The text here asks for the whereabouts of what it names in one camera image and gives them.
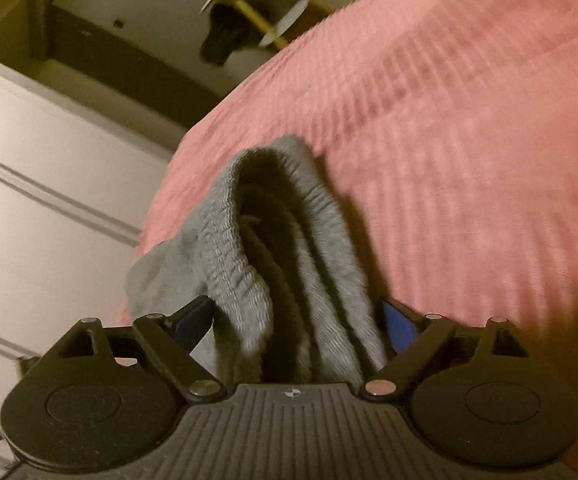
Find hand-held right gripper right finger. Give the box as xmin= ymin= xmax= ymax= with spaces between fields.
xmin=360 ymin=297 xmax=544 ymax=403

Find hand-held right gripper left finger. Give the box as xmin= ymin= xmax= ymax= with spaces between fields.
xmin=42 ymin=295 xmax=226 ymax=403

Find grey pants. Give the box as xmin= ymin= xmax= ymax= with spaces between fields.
xmin=126 ymin=135 xmax=394 ymax=386

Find pink ribbed blanket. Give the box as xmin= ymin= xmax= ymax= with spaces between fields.
xmin=117 ymin=0 xmax=578 ymax=471

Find white wardrobe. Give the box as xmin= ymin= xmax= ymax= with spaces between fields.
xmin=0 ymin=48 xmax=174 ymax=476

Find black cloth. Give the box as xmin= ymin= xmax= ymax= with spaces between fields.
xmin=199 ymin=4 xmax=260 ymax=67

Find round two-tier side table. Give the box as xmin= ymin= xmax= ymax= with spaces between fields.
xmin=199 ymin=0 xmax=334 ymax=49

